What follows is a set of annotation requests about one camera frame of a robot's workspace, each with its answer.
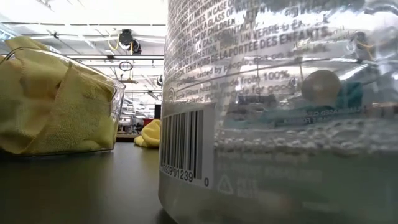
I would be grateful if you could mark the black monitor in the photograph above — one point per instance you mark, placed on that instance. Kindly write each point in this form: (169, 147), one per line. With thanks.
(157, 112)

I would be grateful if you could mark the clear plastic basket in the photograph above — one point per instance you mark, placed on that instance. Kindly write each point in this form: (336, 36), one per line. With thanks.
(120, 109)

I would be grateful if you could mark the red cabinet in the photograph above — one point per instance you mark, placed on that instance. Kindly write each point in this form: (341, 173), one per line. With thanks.
(148, 121)

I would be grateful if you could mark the black stand with fan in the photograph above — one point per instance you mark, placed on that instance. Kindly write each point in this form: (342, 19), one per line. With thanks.
(160, 81)

